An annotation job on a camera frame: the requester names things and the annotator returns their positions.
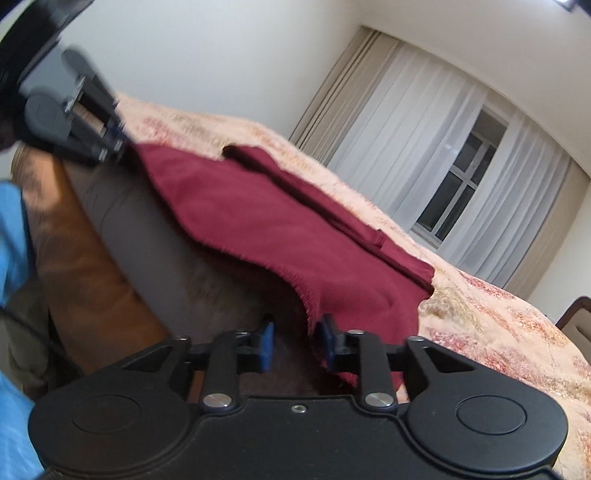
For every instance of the person's blue clothing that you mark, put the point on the person's blue clothing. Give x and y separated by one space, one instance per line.
14 240

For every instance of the brown padded headboard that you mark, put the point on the brown padded headboard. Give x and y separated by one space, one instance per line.
577 323

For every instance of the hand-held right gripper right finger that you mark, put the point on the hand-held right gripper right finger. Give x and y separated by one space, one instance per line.
328 344

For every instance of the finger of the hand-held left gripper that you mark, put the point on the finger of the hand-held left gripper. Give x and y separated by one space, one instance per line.
99 94
87 147

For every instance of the beige curtain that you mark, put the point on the beige curtain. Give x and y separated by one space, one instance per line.
341 97
554 240

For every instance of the floral beige blanket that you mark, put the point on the floral beige blanket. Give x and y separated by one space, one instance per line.
485 332

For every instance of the maroon long-sleeved sweater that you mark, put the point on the maroon long-sleeved sweater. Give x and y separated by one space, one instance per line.
258 207

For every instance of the window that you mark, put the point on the window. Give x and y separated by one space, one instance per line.
457 184

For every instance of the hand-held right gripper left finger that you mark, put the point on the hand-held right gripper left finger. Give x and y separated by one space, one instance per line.
267 346

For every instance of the sheer white curtain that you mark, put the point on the sheer white curtain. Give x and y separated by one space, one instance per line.
512 207
406 124

